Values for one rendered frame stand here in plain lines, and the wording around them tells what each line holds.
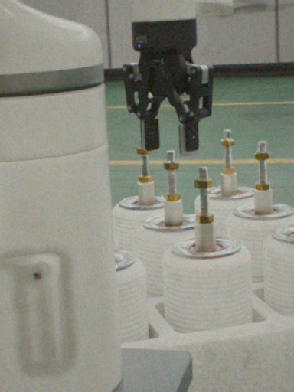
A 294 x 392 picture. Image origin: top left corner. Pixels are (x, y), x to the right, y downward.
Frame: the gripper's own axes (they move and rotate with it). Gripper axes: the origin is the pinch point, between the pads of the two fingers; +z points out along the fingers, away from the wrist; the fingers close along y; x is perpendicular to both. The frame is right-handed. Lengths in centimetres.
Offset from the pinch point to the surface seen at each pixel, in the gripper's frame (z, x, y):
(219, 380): 21.6, -9.3, 17.3
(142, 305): 14.3, -13.3, 10.4
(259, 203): 8.6, 9.8, 4.9
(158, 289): 16.7, -4.4, 2.1
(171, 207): 7.7, -0.9, 0.8
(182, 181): 35, 95, -109
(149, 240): 10.8, -4.7, 1.2
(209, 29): 2, 344, -363
